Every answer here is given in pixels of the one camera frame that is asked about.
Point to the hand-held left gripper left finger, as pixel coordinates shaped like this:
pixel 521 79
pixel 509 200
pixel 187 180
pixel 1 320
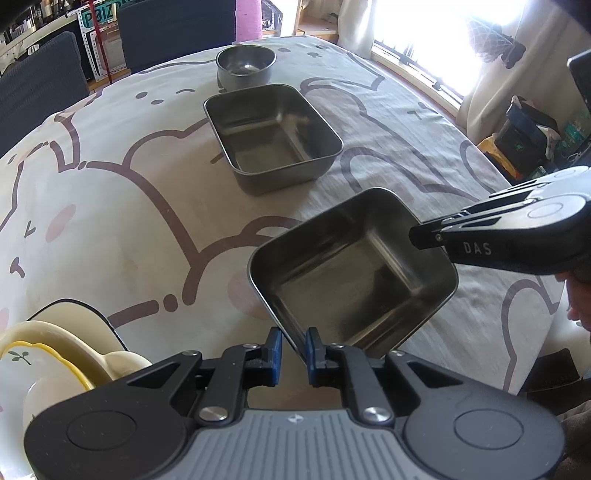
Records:
pixel 276 357

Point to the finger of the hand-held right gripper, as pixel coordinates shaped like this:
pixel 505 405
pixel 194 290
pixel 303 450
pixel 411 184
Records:
pixel 545 184
pixel 429 235

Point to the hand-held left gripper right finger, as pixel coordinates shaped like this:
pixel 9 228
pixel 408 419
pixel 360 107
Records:
pixel 314 357

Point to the square steel container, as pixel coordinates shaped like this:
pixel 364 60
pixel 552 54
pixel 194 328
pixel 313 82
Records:
pixel 351 272

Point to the rectangular steel tray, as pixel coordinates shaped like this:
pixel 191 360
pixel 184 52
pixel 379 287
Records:
pixel 277 129

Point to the white black-rimmed plate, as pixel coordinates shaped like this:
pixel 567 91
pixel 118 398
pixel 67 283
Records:
pixel 87 318

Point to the lemon print yellow-rimmed bowl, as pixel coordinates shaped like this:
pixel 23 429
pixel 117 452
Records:
pixel 27 369

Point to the round steel bowl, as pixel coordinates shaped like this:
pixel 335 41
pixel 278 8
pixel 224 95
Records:
pixel 247 64

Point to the person's right hand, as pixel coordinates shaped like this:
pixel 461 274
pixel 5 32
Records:
pixel 579 300

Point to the yellow bag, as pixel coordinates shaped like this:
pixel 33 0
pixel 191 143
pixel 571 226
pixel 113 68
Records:
pixel 498 157

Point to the black bag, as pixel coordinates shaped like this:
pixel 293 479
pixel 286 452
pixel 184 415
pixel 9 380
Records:
pixel 526 124

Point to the beige curtain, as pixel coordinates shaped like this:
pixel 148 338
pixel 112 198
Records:
pixel 489 101

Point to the black printed shirt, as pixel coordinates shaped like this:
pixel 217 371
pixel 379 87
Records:
pixel 513 54

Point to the patterned hanging garment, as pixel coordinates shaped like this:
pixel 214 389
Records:
pixel 485 37

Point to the black window railing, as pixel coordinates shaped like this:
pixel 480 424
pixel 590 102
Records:
pixel 415 69

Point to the person's dark clothing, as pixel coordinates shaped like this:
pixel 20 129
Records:
pixel 577 443

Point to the dark fabric chair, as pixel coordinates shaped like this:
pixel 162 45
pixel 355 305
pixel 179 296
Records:
pixel 37 92
pixel 175 32

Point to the white metal rack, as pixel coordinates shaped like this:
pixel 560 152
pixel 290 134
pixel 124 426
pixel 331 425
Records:
pixel 99 50

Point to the teal sign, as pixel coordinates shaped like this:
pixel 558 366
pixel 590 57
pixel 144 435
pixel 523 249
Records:
pixel 99 14

